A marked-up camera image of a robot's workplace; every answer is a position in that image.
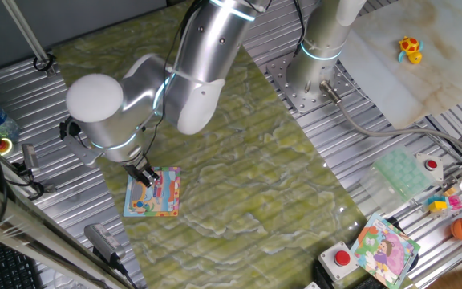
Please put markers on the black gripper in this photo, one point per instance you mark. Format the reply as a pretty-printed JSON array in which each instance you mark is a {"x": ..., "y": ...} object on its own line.
[{"x": 136, "y": 168}]

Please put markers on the bus picture puzzle board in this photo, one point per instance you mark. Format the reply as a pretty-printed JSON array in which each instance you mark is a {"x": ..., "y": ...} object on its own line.
[{"x": 163, "y": 200}]

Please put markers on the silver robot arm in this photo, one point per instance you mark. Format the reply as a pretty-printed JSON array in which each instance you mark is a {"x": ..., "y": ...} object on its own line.
[{"x": 98, "y": 116}]

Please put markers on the green marble pattern mat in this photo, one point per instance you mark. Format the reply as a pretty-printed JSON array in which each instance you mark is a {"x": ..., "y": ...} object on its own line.
[{"x": 235, "y": 160}]

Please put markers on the black keyboard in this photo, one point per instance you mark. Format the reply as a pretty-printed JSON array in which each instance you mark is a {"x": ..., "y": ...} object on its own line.
[{"x": 2, "y": 265}]

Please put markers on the white metal pole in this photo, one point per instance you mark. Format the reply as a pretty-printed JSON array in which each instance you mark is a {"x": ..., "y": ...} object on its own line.
[{"x": 26, "y": 36}]

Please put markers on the grey box with red button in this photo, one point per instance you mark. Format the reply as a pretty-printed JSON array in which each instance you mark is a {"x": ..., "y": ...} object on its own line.
[{"x": 337, "y": 259}]

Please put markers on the translucent green ice tray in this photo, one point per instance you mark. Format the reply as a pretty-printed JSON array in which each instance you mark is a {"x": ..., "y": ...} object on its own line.
[{"x": 399, "y": 172}]

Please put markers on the white marble slab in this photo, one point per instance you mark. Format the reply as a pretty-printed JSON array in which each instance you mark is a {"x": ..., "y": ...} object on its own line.
[{"x": 395, "y": 80}]

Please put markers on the small white red button box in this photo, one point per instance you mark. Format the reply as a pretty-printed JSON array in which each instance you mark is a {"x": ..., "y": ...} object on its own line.
[{"x": 430, "y": 164}]

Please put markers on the colourful building block toy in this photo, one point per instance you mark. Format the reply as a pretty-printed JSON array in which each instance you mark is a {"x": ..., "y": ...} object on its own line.
[{"x": 438, "y": 205}]

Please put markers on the yellow turtle toy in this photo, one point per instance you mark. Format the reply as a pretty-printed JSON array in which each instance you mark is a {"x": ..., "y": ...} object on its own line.
[{"x": 409, "y": 45}]

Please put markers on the small orange block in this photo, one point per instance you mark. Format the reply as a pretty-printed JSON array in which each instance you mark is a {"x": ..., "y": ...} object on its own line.
[{"x": 449, "y": 192}]

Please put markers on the grey camera box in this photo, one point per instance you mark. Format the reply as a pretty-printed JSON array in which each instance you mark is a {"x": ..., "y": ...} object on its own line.
[{"x": 102, "y": 238}]

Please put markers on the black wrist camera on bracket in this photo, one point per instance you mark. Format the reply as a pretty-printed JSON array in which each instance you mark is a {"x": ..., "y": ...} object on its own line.
[{"x": 76, "y": 146}]

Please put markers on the aluminium frame beam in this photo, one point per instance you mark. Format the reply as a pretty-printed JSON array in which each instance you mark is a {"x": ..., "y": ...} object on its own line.
[{"x": 34, "y": 237}]

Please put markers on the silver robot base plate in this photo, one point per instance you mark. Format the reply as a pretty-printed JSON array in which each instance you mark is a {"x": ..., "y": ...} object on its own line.
[{"x": 281, "y": 78}]

